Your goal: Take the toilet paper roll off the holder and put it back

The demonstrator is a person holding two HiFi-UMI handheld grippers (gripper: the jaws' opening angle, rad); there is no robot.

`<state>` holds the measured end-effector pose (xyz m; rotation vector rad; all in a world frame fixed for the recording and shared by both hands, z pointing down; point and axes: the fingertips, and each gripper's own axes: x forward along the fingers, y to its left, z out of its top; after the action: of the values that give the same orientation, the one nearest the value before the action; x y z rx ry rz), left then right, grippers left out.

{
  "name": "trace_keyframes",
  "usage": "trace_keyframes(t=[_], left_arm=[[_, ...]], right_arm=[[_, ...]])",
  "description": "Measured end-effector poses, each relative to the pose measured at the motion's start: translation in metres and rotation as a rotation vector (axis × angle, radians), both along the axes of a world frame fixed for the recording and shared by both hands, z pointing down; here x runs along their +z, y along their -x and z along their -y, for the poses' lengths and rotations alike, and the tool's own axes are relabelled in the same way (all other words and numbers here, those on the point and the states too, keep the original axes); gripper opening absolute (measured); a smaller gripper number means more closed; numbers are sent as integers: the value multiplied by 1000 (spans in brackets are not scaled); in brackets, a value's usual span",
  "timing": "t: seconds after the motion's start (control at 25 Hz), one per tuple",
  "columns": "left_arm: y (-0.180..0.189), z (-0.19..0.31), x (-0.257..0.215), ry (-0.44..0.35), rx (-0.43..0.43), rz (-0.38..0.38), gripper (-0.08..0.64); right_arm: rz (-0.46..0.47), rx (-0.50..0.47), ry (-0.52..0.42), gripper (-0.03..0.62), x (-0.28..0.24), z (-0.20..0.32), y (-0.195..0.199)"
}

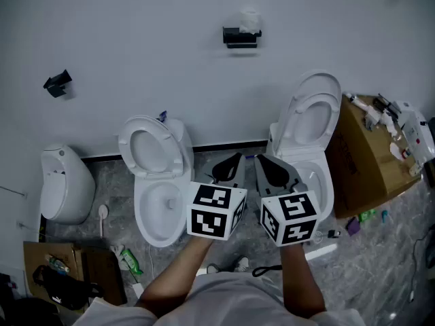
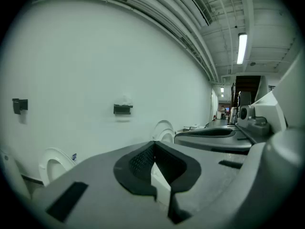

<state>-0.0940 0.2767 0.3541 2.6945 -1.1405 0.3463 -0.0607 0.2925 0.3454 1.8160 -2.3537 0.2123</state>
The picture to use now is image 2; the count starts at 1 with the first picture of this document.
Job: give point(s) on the blue wall sticker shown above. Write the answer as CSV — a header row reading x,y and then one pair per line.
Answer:
x,y
74,157

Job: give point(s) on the ceiling air vent grille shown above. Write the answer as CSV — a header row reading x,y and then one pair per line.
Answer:
x,y
202,7

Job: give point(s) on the white ceiling pipe run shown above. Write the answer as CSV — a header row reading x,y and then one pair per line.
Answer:
x,y
166,20

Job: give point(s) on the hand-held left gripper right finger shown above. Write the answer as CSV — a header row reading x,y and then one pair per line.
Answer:
x,y
205,143

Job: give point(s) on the white toilet tank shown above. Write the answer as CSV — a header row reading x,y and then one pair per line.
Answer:
x,y
12,175

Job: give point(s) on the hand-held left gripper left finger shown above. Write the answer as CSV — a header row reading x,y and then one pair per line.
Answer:
x,y
107,204

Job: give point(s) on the black toilet paper holder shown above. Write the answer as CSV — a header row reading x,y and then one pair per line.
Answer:
x,y
122,109

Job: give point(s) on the white toilet paper roll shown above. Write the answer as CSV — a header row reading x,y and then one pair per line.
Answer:
x,y
125,100

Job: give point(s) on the white toilet seat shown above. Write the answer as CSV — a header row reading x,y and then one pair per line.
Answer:
x,y
56,164
165,133

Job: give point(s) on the black wall bracket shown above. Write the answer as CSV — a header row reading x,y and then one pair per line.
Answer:
x,y
19,105

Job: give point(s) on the long ceiling tube light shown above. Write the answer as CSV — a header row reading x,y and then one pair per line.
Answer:
x,y
241,48

